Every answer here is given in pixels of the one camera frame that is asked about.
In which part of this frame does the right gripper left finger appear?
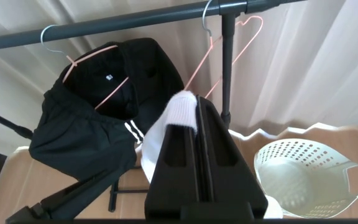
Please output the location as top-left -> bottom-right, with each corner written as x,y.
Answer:
144,123 -> 200,219

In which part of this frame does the beige curtain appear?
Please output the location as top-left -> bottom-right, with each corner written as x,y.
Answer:
0,0 -> 358,156

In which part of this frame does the white laundry basket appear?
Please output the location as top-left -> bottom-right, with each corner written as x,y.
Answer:
253,138 -> 358,219

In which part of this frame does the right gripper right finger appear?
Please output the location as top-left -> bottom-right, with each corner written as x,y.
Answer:
196,95 -> 269,219

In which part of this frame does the pink clothes hanger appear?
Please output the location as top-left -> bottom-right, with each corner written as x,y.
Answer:
183,0 -> 264,100
40,24 -> 130,111

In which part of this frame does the black garment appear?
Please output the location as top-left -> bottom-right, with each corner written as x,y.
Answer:
29,37 -> 185,181

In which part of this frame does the black clothes rack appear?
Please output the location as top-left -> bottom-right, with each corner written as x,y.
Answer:
0,0 -> 307,214

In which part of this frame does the white garment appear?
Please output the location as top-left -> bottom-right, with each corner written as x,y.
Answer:
140,90 -> 284,219

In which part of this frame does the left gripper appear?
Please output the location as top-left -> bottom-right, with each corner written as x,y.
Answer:
6,164 -> 136,222

